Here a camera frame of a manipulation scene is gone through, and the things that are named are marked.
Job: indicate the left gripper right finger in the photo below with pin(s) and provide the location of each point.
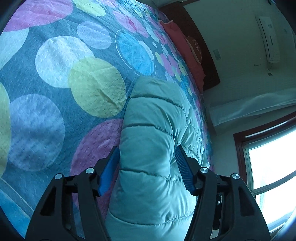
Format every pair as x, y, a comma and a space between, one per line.
224, 204

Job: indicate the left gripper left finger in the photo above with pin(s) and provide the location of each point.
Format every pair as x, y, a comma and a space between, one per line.
68, 209

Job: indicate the light green puffer jacket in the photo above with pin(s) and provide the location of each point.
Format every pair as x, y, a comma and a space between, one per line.
149, 200

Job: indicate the right window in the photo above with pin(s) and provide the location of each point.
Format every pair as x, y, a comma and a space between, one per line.
266, 160

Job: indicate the right window curtain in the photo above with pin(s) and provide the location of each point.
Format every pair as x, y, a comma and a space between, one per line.
251, 106

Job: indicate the red blanket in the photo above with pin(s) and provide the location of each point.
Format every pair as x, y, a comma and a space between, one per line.
181, 43

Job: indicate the colourful circle pattern bedspread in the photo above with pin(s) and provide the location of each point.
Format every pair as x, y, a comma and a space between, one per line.
68, 69

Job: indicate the brown embroidered pillow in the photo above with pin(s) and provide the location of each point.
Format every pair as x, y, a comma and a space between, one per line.
195, 48

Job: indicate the white air conditioner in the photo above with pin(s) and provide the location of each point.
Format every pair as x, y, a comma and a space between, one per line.
269, 38

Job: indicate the dark wooden headboard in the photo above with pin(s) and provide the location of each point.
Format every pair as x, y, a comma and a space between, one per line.
177, 13

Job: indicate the wall socket plate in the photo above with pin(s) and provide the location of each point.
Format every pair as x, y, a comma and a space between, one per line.
217, 54

